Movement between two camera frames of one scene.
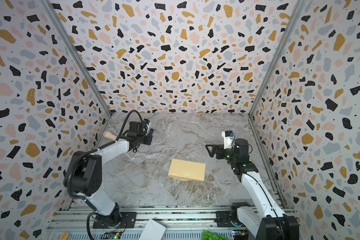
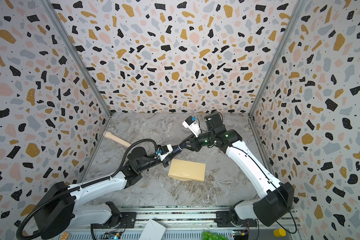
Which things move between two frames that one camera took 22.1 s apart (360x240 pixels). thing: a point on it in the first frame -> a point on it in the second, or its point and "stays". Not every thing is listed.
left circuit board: x=111 y=235 stays
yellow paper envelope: x=186 y=170 stays
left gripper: x=148 y=137 -> x=165 y=160
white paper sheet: x=153 y=231 stays
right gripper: x=219 y=151 -> x=190 y=142
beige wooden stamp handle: x=109 y=135 stays
